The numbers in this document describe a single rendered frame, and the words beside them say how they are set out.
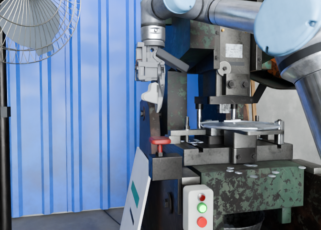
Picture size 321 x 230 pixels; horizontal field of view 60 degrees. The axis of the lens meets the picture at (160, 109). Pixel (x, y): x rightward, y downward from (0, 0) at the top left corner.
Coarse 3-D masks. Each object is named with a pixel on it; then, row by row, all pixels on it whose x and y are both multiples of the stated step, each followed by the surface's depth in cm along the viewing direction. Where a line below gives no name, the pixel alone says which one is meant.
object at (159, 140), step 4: (152, 136) 89; (156, 136) 89; (160, 136) 89; (164, 136) 89; (152, 140) 83; (156, 140) 83; (160, 140) 83; (164, 140) 83; (168, 140) 84; (160, 144) 86; (160, 148) 86; (160, 152) 86
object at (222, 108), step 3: (219, 105) 114; (222, 105) 114; (225, 105) 114; (228, 105) 114; (219, 108) 114; (222, 108) 114; (225, 108) 114; (228, 108) 114; (219, 111) 114; (222, 111) 114; (225, 111) 114; (228, 111) 114
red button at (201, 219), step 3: (201, 216) 78; (198, 219) 77; (201, 219) 77; (204, 219) 77; (198, 222) 76; (201, 222) 77; (204, 222) 77; (198, 225) 77; (201, 225) 77; (204, 225) 77
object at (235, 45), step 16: (224, 32) 106; (240, 32) 107; (224, 48) 106; (240, 48) 108; (224, 64) 105; (240, 64) 108; (208, 80) 112; (224, 80) 104; (240, 80) 105; (208, 96) 113; (224, 96) 107; (240, 96) 109
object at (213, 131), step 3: (204, 129) 117; (207, 129) 114; (210, 129) 111; (213, 129) 110; (216, 129) 111; (219, 129) 111; (207, 132) 114; (210, 132) 111; (213, 132) 110; (216, 132) 111; (219, 132) 111; (222, 132) 111
